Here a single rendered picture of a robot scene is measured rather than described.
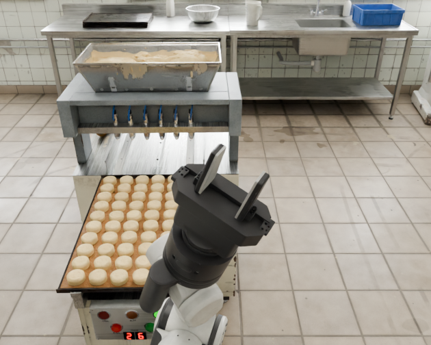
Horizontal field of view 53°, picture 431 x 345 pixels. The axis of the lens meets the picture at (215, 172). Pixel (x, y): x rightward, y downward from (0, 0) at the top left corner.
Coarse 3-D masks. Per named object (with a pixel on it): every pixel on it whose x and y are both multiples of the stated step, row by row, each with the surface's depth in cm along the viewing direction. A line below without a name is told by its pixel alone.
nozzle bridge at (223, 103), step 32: (64, 96) 170; (96, 96) 170; (128, 96) 170; (160, 96) 170; (192, 96) 170; (224, 96) 170; (64, 128) 172; (96, 128) 176; (128, 128) 176; (160, 128) 176; (192, 128) 177; (224, 128) 177
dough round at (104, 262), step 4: (100, 256) 129; (104, 256) 129; (96, 260) 127; (100, 260) 127; (104, 260) 127; (108, 260) 127; (96, 264) 126; (100, 264) 126; (104, 264) 126; (108, 264) 126; (96, 268) 126; (100, 268) 125; (104, 268) 125; (108, 268) 126
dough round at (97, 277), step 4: (92, 272) 123; (96, 272) 123; (100, 272) 123; (104, 272) 123; (92, 276) 122; (96, 276) 122; (100, 276) 122; (104, 276) 122; (92, 280) 120; (96, 280) 120; (100, 280) 120; (104, 280) 121; (92, 284) 121; (96, 284) 121; (100, 284) 121
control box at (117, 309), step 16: (96, 304) 124; (112, 304) 124; (128, 304) 124; (96, 320) 125; (112, 320) 125; (128, 320) 125; (144, 320) 125; (96, 336) 129; (112, 336) 129; (144, 336) 129
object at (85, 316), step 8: (88, 296) 126; (96, 296) 126; (104, 296) 126; (112, 296) 126; (120, 296) 126; (128, 296) 126; (136, 296) 126; (168, 296) 126; (88, 304) 126; (80, 312) 128; (88, 312) 127; (80, 320) 130; (88, 320) 129; (88, 328) 131; (88, 336) 133; (88, 344) 135; (96, 344) 135; (104, 344) 135; (112, 344) 135; (120, 344) 135; (128, 344) 136; (136, 344) 136; (144, 344) 136
